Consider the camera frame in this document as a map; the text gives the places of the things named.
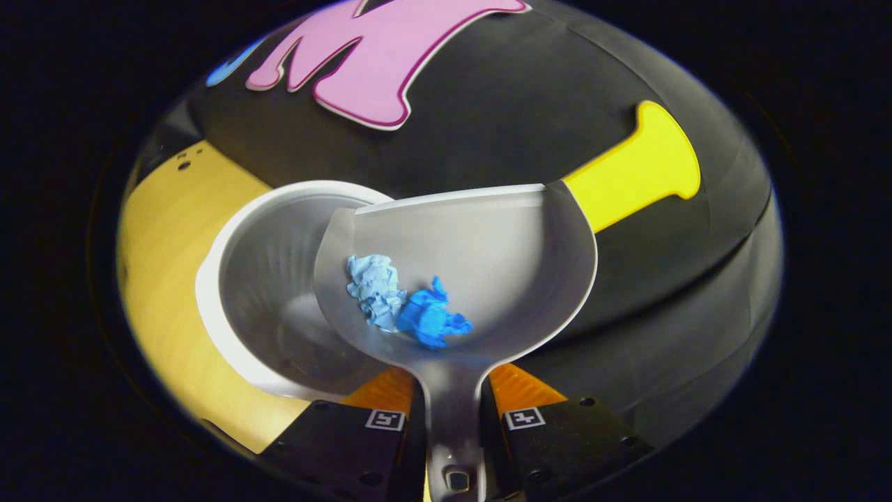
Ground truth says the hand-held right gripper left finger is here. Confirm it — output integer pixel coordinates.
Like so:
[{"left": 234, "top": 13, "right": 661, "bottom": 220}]
[{"left": 258, "top": 366, "right": 427, "bottom": 502}]

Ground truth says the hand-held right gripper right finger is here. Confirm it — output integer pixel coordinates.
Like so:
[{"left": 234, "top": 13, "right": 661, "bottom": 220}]
[{"left": 481, "top": 363, "right": 656, "bottom": 502}]

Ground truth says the dark blue paper scrap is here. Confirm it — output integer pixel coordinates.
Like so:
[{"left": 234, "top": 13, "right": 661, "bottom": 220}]
[{"left": 397, "top": 275, "right": 474, "bottom": 350}]

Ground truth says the large light blue paper scrap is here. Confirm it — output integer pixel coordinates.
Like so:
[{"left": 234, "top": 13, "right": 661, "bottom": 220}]
[{"left": 346, "top": 254, "right": 408, "bottom": 333}]

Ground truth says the grey ribbed garbage bin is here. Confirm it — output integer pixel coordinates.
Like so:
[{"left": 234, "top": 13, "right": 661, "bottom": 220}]
[{"left": 195, "top": 180, "right": 394, "bottom": 402}]

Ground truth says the grey plastic dustpan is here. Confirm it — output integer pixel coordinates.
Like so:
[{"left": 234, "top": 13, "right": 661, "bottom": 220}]
[{"left": 313, "top": 180, "right": 599, "bottom": 502}]

